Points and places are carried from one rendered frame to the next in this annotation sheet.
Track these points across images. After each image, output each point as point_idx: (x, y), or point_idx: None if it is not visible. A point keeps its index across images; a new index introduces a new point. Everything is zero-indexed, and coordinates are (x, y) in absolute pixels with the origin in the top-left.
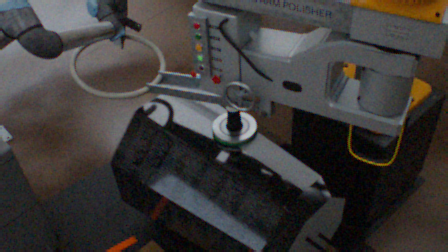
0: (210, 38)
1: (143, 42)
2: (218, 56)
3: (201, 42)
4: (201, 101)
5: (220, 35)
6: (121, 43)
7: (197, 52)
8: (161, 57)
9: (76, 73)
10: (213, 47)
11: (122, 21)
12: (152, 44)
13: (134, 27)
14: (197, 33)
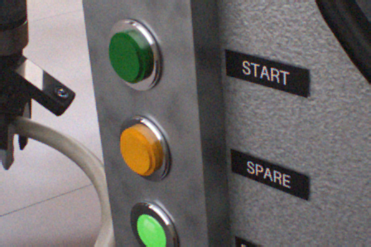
0: (229, 75)
1: (69, 153)
2: (286, 240)
3: (157, 105)
4: None
5: (314, 41)
6: (0, 147)
7: (136, 187)
8: (108, 214)
9: None
10: (250, 158)
11: (5, 69)
12: (95, 164)
13: (43, 95)
14: (127, 23)
